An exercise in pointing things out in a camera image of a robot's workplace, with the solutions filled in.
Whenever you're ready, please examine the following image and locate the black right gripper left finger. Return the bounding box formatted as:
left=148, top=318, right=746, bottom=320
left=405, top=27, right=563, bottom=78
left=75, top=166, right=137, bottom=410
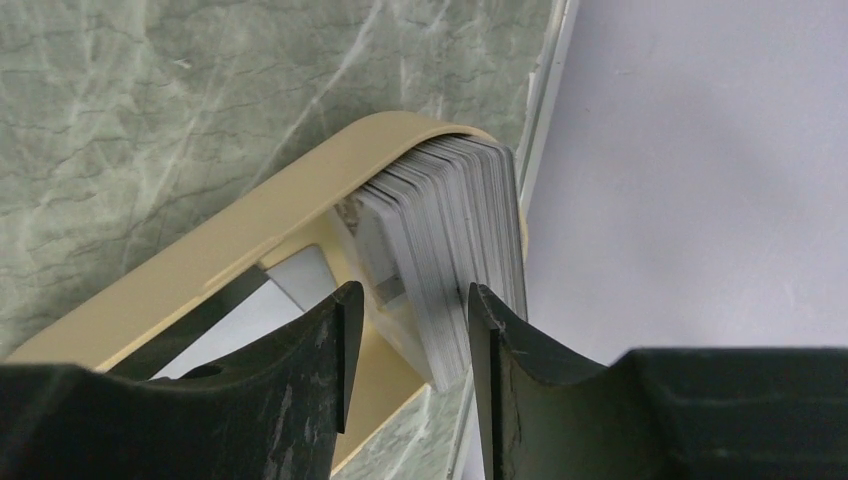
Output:
left=1, top=281, right=364, bottom=479

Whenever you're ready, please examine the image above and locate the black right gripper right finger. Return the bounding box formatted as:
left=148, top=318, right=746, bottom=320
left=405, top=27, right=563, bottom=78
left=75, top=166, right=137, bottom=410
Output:
left=468, top=284, right=847, bottom=479

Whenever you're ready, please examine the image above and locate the fallen card in tray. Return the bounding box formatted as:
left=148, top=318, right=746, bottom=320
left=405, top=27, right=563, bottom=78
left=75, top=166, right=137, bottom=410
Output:
left=110, top=245, right=336, bottom=380

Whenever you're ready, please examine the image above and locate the stack of cards in tray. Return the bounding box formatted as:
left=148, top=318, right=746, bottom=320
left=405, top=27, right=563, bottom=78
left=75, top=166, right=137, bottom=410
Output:
left=335, top=134, right=527, bottom=390

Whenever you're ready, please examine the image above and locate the beige oval plastic tray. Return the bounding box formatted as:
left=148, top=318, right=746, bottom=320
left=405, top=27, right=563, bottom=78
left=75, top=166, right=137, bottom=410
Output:
left=1, top=112, right=495, bottom=479

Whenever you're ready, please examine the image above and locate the aluminium table edge rail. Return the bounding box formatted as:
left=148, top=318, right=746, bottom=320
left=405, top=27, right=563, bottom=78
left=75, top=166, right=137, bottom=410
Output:
left=446, top=0, right=580, bottom=479

